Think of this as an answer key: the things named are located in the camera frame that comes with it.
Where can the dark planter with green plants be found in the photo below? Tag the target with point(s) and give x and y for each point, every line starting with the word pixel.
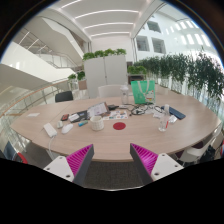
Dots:
pixel 136 70

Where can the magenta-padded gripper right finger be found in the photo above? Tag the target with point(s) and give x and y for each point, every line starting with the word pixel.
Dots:
pixel 163 166

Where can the black notebook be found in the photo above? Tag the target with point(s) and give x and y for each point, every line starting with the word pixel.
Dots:
pixel 82 116

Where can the small white box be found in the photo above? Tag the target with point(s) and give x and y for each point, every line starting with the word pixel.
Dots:
pixel 74 117

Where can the green tote bag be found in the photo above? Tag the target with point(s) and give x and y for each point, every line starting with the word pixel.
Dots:
pixel 143 91

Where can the row of green potted plants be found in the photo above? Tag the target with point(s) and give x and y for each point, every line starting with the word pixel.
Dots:
pixel 190 75

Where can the clear plastic water bottle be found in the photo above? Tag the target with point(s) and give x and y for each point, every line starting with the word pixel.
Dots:
pixel 163 120

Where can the black charger block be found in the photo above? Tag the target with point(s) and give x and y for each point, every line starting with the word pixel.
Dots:
pixel 112 107

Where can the red and black chair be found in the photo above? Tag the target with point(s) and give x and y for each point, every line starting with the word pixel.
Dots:
pixel 20 157

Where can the brown planter with green plants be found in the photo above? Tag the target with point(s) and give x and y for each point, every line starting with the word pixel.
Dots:
pixel 77 78

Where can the ceiling strip lights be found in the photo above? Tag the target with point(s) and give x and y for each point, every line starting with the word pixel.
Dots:
pixel 106 13

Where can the clear plastic packet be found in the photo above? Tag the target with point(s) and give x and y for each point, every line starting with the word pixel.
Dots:
pixel 172 119

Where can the white plastic chair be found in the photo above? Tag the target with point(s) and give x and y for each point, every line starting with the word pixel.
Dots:
pixel 200 150

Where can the colourful sticker sheet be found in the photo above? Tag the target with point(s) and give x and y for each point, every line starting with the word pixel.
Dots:
pixel 116 115

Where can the white cabinet topped with plants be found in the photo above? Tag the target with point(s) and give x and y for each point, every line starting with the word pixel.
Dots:
pixel 106 73

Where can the white ribbed cup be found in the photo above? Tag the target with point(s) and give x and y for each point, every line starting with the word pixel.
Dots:
pixel 97 123

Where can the dark blue keyboard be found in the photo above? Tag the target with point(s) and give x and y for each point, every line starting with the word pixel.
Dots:
pixel 175 113

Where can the small grey white case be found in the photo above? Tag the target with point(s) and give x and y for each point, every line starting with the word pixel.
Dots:
pixel 59 124

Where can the open paper booklet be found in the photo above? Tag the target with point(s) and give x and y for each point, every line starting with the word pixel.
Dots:
pixel 97 109

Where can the white computer mouse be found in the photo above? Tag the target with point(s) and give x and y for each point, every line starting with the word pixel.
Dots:
pixel 67 128

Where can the flat round red coaster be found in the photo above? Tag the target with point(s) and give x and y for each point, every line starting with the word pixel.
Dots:
pixel 119 126

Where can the red and black small device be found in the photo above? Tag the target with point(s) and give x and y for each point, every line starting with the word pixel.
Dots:
pixel 64 117

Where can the blue green marker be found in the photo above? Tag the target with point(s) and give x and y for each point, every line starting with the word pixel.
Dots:
pixel 82 123

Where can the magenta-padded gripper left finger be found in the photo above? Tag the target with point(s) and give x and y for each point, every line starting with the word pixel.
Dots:
pixel 63 166

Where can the white power strip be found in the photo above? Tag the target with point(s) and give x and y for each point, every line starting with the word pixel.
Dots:
pixel 50 129

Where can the white charger block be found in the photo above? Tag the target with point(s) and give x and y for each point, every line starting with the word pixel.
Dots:
pixel 124 106

